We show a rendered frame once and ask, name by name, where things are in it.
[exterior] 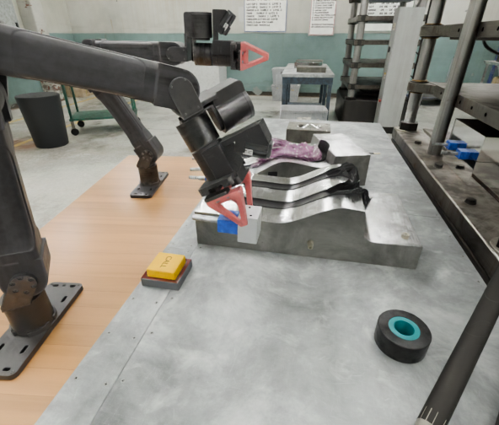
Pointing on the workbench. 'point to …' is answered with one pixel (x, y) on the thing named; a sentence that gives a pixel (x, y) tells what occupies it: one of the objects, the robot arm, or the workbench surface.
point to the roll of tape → (402, 336)
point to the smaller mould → (305, 131)
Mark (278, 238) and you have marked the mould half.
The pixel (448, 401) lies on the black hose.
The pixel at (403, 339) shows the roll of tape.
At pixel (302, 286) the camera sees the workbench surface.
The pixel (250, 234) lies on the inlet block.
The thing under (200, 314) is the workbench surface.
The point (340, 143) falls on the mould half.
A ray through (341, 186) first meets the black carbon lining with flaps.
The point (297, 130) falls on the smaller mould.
